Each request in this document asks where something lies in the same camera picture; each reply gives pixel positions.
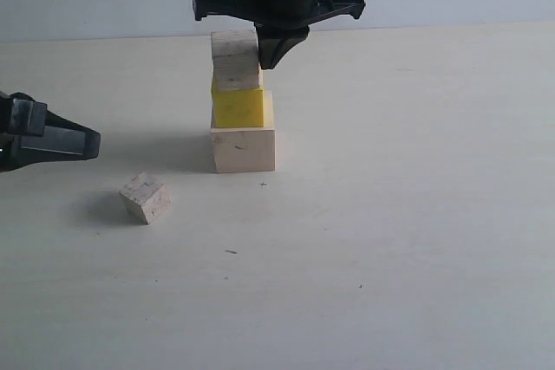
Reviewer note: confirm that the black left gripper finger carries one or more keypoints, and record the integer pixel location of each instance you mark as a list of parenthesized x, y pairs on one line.
[(62, 140)]

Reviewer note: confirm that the medium weathered wooden cube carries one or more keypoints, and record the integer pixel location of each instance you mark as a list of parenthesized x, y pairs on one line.
[(235, 60)]

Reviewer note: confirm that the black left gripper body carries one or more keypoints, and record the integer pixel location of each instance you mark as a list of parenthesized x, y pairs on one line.
[(21, 116)]

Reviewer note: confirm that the small weathered wooden cube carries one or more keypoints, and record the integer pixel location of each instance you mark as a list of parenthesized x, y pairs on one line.
[(145, 197)]

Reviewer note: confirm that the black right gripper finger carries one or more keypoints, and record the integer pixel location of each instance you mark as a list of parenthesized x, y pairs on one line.
[(275, 43)]

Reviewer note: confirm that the yellow cube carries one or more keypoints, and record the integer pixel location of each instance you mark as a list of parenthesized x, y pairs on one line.
[(237, 108)]

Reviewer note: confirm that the large pale wooden cube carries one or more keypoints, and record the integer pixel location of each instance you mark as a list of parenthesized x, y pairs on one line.
[(246, 149)]

